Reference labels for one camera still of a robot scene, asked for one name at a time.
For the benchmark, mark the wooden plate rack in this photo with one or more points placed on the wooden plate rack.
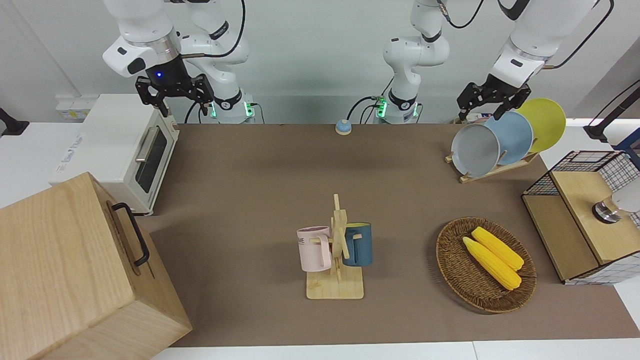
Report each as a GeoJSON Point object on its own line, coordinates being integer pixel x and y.
{"type": "Point", "coordinates": [500, 169]}

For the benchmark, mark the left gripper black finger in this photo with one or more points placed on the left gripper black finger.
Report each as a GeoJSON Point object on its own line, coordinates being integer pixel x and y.
{"type": "Point", "coordinates": [470, 97]}
{"type": "Point", "coordinates": [515, 101]}

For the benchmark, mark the white bulb with metal collar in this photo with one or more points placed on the white bulb with metal collar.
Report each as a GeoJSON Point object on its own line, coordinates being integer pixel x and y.
{"type": "Point", "coordinates": [607, 210]}

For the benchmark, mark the white wall socket box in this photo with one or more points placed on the white wall socket box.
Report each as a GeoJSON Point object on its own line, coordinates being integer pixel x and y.
{"type": "Point", "coordinates": [72, 107]}

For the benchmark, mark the brown wicker basket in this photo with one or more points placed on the brown wicker basket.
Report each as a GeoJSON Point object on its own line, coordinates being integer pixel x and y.
{"type": "Point", "coordinates": [465, 280]}

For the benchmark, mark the gray plate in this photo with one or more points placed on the gray plate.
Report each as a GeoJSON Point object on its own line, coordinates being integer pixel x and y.
{"type": "Point", "coordinates": [475, 150]}

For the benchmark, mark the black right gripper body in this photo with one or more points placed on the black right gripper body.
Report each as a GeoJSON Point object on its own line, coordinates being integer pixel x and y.
{"type": "Point", "coordinates": [167, 75]}

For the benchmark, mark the brown table mat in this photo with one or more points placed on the brown table mat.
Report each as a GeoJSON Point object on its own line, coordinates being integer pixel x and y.
{"type": "Point", "coordinates": [250, 175]}

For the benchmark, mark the yellow plate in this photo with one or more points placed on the yellow plate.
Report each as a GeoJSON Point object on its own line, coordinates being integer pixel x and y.
{"type": "Point", "coordinates": [547, 120]}

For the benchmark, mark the white toaster oven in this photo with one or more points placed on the white toaster oven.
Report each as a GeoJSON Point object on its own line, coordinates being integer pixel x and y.
{"type": "Point", "coordinates": [110, 140]}

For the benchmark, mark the blue metal frame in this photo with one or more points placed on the blue metal frame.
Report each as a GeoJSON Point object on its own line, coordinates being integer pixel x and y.
{"type": "Point", "coordinates": [631, 147]}

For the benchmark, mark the light blue plate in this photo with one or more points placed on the light blue plate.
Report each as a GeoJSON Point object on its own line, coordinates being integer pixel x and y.
{"type": "Point", "coordinates": [517, 137]}

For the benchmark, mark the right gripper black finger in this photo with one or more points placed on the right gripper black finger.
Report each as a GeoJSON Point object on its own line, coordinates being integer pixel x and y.
{"type": "Point", "coordinates": [150, 92]}
{"type": "Point", "coordinates": [205, 90]}

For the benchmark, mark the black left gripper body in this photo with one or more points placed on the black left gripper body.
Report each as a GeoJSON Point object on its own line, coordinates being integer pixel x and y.
{"type": "Point", "coordinates": [507, 88]}

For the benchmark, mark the blue desk bell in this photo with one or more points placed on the blue desk bell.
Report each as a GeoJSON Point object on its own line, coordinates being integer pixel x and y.
{"type": "Point", "coordinates": [343, 127]}

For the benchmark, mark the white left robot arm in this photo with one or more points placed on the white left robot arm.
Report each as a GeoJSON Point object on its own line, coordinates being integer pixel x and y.
{"type": "Point", "coordinates": [415, 55]}

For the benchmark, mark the dark blue mug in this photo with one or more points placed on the dark blue mug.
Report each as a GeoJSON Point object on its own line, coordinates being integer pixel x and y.
{"type": "Point", "coordinates": [362, 247]}

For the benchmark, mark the pink mug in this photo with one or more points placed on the pink mug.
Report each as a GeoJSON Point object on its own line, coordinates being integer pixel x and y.
{"type": "Point", "coordinates": [311, 252]}

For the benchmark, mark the black camera stand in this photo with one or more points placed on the black camera stand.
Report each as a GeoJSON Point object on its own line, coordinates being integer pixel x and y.
{"type": "Point", "coordinates": [12, 127]}
{"type": "Point", "coordinates": [600, 131]}

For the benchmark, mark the wooden mug tree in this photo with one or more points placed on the wooden mug tree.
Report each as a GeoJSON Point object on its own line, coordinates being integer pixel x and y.
{"type": "Point", "coordinates": [335, 287]}

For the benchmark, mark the yellow corn cob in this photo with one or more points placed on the yellow corn cob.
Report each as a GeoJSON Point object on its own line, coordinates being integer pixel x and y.
{"type": "Point", "coordinates": [492, 265]}
{"type": "Point", "coordinates": [500, 248]}

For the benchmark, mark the wooden cabinet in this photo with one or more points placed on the wooden cabinet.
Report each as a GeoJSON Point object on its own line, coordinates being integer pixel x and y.
{"type": "Point", "coordinates": [65, 270]}

